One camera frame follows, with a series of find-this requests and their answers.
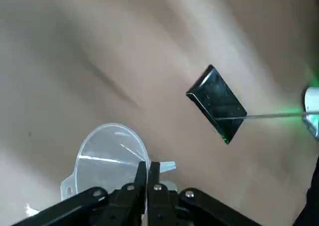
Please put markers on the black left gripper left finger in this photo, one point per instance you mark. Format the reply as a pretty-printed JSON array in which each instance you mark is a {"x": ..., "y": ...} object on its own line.
[{"x": 119, "y": 206}]

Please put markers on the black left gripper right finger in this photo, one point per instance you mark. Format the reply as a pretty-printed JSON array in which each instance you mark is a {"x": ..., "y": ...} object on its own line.
[{"x": 162, "y": 206}]

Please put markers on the small white scrap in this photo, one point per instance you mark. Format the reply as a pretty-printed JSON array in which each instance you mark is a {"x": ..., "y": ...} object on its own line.
[{"x": 30, "y": 209}]

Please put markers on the clear funnel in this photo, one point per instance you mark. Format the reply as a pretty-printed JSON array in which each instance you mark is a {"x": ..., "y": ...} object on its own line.
[{"x": 107, "y": 146}]

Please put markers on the black base metal rod stand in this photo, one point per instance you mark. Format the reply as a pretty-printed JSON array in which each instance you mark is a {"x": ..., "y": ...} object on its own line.
[{"x": 219, "y": 99}]

